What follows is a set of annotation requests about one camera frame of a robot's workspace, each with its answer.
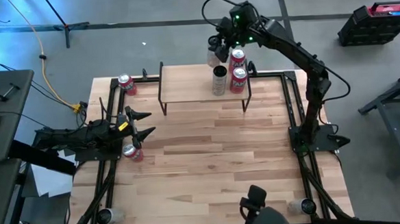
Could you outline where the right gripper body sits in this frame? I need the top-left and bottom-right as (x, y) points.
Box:
(214, 15), (249, 49)

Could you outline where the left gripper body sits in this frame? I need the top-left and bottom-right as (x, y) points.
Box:
(112, 105), (142, 151)

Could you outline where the red Fanta can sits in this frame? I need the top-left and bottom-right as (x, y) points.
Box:
(121, 143), (145, 164)
(117, 72), (138, 97)
(227, 47), (248, 73)
(228, 66), (250, 95)

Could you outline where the black desk beam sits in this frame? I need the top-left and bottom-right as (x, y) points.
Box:
(8, 136), (78, 180)

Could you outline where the white paper sheet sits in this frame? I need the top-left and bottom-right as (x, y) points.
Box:
(29, 148), (79, 199)

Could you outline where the black tripod stand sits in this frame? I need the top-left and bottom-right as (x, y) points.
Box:
(41, 0), (92, 51)

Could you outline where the red black toolbox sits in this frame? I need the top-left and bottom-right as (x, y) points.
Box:
(335, 0), (400, 48)

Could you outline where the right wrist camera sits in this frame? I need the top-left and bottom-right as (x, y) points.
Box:
(228, 0), (260, 32)

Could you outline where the wooden shelf black frame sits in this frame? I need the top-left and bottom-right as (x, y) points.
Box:
(155, 57), (253, 118)

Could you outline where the yellow power cable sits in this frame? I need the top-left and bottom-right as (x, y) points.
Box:
(6, 0), (83, 118)

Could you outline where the black aluminium rig frame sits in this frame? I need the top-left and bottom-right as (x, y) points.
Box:
(59, 65), (357, 224)

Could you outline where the grey desk frame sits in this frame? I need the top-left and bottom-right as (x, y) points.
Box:
(355, 66), (400, 179)

